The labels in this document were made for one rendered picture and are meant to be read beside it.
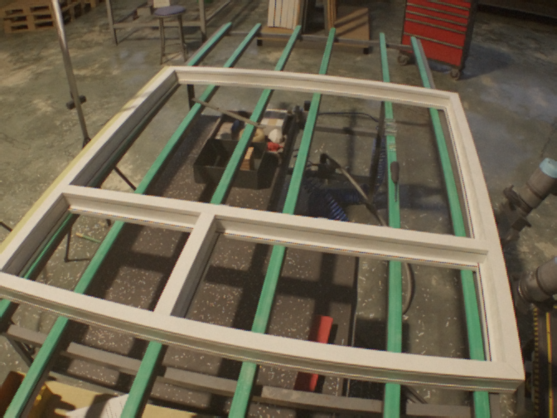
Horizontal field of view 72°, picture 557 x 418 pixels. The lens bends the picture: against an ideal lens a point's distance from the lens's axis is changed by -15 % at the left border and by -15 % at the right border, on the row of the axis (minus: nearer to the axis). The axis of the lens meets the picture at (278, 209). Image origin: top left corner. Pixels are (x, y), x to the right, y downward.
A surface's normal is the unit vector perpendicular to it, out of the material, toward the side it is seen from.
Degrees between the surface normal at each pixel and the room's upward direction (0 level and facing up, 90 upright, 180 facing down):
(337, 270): 0
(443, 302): 0
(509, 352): 0
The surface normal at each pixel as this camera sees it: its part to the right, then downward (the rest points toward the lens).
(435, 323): 0.00, -0.76
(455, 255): -0.20, 0.63
